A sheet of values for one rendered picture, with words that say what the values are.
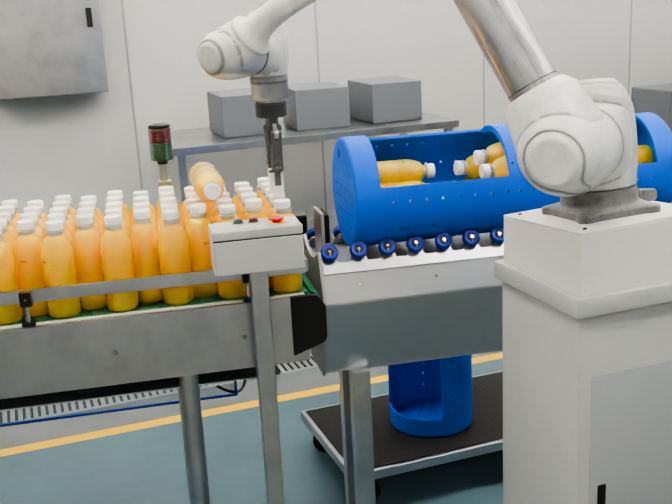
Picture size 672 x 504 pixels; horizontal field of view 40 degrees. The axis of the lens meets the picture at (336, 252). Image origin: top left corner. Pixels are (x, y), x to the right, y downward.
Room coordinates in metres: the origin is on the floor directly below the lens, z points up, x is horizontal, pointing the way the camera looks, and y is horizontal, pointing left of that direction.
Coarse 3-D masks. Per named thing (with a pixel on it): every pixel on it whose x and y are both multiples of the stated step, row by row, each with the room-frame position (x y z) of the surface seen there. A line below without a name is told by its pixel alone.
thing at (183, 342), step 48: (0, 336) 1.95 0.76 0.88; (48, 336) 1.97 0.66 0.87; (96, 336) 1.99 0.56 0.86; (144, 336) 2.01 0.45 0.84; (192, 336) 2.03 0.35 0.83; (240, 336) 2.05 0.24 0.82; (288, 336) 2.08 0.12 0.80; (0, 384) 1.94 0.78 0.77; (48, 384) 1.97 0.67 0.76; (96, 384) 1.99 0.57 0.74; (144, 384) 2.07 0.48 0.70; (192, 384) 2.04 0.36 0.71; (192, 432) 2.03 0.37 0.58; (192, 480) 2.03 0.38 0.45
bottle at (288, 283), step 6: (276, 210) 2.13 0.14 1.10; (282, 210) 2.13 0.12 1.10; (288, 210) 2.13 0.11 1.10; (276, 276) 2.12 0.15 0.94; (282, 276) 2.11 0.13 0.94; (288, 276) 2.11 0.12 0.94; (294, 276) 2.11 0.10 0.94; (300, 276) 2.13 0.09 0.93; (276, 282) 2.12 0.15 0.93; (282, 282) 2.11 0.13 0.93; (288, 282) 2.11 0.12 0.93; (294, 282) 2.11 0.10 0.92; (300, 282) 2.13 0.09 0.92; (276, 288) 2.12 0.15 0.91; (282, 288) 2.11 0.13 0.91; (288, 288) 2.11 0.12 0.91; (294, 288) 2.11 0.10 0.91; (300, 288) 2.13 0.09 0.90
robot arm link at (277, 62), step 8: (280, 32) 2.18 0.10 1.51; (272, 40) 2.15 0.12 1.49; (280, 40) 2.17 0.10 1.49; (288, 40) 2.22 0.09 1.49; (272, 48) 2.14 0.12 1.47; (280, 48) 2.17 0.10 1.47; (288, 48) 2.21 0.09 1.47; (272, 56) 2.14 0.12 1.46; (280, 56) 2.17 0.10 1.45; (288, 56) 2.21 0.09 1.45; (272, 64) 2.15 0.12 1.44; (280, 64) 2.17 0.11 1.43; (288, 64) 2.21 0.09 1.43; (264, 72) 2.16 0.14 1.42; (272, 72) 2.18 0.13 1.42; (280, 72) 2.19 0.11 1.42
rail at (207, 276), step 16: (192, 272) 2.06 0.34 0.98; (208, 272) 2.06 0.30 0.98; (272, 272) 2.09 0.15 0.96; (288, 272) 2.10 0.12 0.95; (304, 272) 2.11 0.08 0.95; (48, 288) 1.99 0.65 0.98; (64, 288) 2.00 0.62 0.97; (80, 288) 2.00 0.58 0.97; (96, 288) 2.01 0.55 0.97; (112, 288) 2.02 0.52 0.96; (128, 288) 2.03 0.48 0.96; (144, 288) 2.03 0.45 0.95; (0, 304) 1.97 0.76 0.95
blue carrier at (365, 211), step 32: (640, 128) 2.55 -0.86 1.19; (352, 160) 2.24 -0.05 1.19; (384, 160) 2.49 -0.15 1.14; (416, 160) 2.51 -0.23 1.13; (448, 160) 2.53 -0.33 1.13; (512, 160) 2.30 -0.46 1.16; (352, 192) 2.23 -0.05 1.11; (384, 192) 2.22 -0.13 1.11; (416, 192) 2.23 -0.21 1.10; (448, 192) 2.25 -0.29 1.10; (480, 192) 2.26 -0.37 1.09; (512, 192) 2.28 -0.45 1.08; (352, 224) 2.25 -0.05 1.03; (384, 224) 2.23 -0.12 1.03; (416, 224) 2.25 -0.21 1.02; (448, 224) 2.28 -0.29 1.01; (480, 224) 2.30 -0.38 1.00
